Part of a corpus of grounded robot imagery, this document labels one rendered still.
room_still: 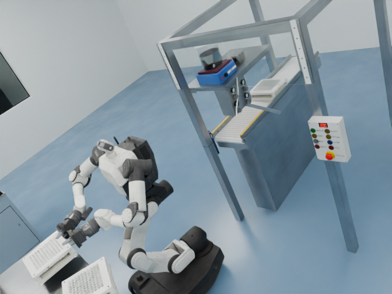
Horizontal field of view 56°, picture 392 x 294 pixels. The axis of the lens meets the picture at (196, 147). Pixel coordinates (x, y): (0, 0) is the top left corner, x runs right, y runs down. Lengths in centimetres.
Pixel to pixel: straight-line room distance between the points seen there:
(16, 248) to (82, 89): 401
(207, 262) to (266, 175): 81
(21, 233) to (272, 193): 259
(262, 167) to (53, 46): 525
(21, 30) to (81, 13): 123
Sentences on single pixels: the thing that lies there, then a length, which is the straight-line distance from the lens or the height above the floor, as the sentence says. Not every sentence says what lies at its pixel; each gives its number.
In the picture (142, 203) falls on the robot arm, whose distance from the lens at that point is 205.
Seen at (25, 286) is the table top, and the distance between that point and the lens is 245.
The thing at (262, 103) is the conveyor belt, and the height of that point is 84.
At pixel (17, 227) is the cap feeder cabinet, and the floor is 38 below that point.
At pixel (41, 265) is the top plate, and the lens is 228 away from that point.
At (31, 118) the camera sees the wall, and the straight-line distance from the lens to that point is 709.
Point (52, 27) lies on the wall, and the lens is 741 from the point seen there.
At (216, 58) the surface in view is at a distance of 223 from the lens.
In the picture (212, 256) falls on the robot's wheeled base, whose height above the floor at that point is 17.
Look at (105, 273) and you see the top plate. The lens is 199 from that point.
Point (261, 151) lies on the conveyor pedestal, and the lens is 291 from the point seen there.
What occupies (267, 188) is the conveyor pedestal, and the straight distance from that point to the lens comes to 306.
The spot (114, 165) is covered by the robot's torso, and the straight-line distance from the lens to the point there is 220.
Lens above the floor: 215
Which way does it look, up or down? 28 degrees down
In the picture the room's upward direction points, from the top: 25 degrees counter-clockwise
